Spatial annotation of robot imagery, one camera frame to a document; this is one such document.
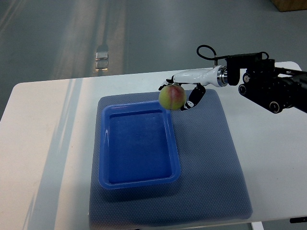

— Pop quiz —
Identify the blue plastic tray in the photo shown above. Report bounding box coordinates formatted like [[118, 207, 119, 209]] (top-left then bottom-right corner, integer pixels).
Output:
[[98, 101, 181, 190]]

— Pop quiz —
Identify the lower metal floor plate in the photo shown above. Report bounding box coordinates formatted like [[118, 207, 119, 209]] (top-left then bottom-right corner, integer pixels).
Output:
[[95, 60, 108, 71]]

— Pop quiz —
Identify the upper metal floor plate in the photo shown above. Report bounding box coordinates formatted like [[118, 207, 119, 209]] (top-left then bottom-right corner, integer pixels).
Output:
[[95, 45, 108, 60]]

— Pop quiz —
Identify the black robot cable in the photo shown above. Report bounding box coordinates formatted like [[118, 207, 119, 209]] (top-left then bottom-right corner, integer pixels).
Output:
[[196, 45, 269, 67]]

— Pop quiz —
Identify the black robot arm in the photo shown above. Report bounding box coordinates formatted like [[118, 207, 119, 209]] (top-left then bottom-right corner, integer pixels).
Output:
[[225, 52, 307, 114]]

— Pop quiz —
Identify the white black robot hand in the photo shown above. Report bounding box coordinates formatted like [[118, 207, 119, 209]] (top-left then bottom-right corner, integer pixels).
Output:
[[159, 66, 228, 111]]

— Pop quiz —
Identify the green red peach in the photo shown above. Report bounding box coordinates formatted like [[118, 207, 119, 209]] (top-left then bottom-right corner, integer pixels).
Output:
[[158, 85, 187, 110]]

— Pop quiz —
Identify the metal floor plate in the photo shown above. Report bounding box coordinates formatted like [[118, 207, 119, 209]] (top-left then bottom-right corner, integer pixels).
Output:
[[95, 60, 108, 71], [95, 45, 108, 60]]

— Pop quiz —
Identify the brown cardboard box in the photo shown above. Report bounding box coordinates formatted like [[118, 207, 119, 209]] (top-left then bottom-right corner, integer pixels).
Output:
[[271, 0, 307, 12]]

